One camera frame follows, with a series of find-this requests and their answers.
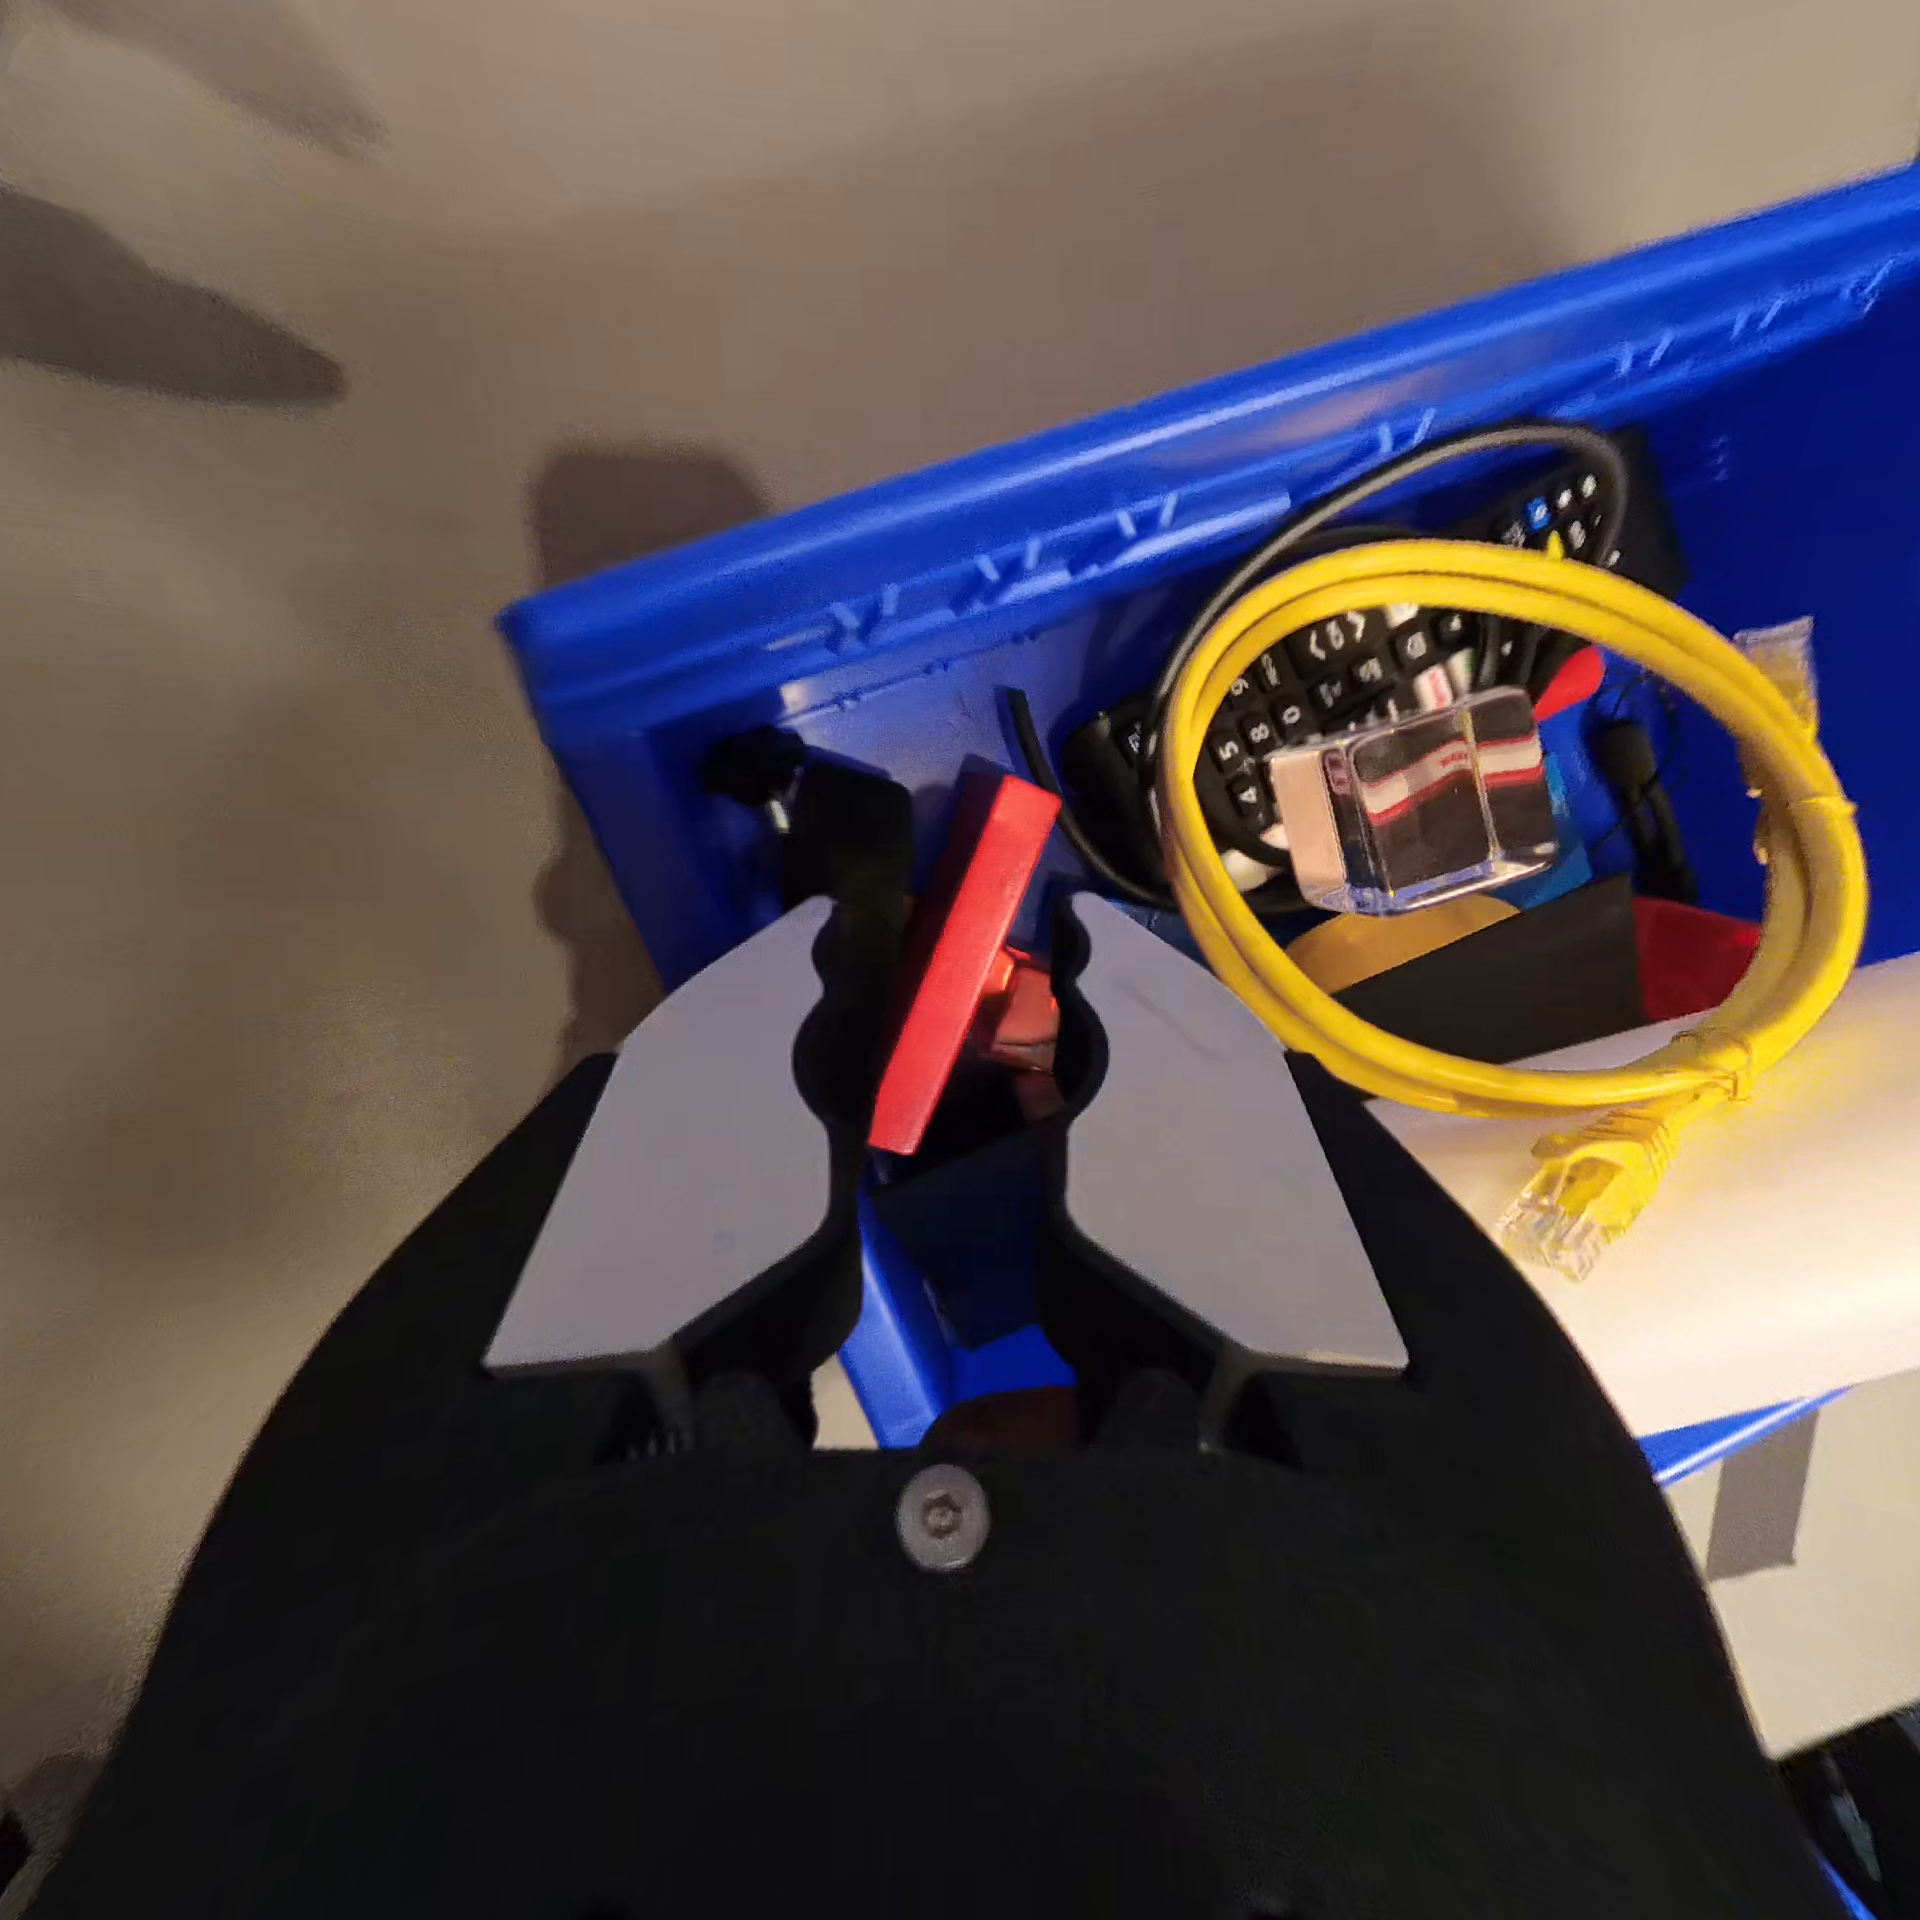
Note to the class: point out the white tube with black cap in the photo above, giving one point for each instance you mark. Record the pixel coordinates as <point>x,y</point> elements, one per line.
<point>1726,1246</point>

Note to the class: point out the black flat pad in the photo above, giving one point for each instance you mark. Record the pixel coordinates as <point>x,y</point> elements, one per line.
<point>1531,969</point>

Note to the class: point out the blue plastic bin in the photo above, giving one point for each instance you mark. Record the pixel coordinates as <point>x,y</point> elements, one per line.
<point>1053,497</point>

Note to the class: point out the black remote control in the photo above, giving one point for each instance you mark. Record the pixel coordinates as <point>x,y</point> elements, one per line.
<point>1335,685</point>

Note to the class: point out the red block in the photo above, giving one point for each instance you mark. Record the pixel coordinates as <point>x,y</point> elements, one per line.
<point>961,962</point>

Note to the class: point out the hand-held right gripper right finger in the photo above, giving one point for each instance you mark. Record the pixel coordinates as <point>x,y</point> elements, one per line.
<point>1215,1170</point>

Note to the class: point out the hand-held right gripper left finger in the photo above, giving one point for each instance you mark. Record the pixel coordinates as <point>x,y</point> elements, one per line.
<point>673,1156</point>

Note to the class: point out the clear plastic box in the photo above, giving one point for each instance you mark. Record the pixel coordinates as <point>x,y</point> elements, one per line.
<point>1426,812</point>

